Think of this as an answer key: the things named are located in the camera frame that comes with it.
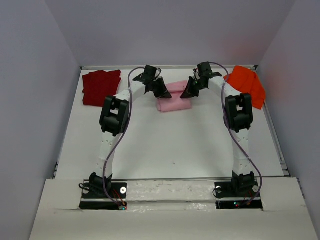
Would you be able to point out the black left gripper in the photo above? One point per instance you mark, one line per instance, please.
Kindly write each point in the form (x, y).
(155, 83)

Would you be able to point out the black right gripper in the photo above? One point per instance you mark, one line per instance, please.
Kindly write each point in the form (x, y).
(196, 84)

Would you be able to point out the pink t shirt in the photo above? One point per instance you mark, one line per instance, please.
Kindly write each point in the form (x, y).
(175, 103)

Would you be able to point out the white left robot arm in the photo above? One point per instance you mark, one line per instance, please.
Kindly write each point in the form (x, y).
(117, 110)

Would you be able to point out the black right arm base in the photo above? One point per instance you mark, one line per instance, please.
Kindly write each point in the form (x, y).
(241, 192)

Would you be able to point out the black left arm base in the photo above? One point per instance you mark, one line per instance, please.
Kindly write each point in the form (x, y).
(99, 193)

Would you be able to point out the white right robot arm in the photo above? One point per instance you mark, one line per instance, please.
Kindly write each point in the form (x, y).
(237, 112)

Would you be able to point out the orange t shirt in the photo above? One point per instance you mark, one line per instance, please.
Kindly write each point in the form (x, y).
(247, 81)

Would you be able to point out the dark red folded t shirt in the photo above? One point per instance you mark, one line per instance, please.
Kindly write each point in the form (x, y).
(98, 85)

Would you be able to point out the aluminium table front rail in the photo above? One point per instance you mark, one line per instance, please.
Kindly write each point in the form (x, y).
(190, 179)

